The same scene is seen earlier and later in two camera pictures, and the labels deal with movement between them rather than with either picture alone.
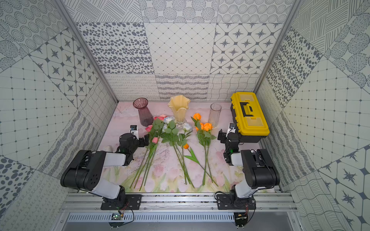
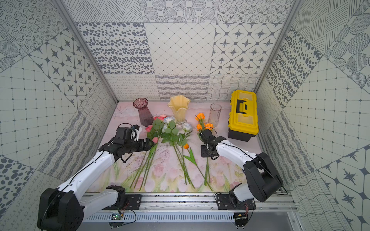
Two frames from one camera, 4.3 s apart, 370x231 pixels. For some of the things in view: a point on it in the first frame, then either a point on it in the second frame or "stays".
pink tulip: [154, 141] stays
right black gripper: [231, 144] to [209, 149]
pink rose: [157, 122] stays
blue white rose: [170, 134] stays
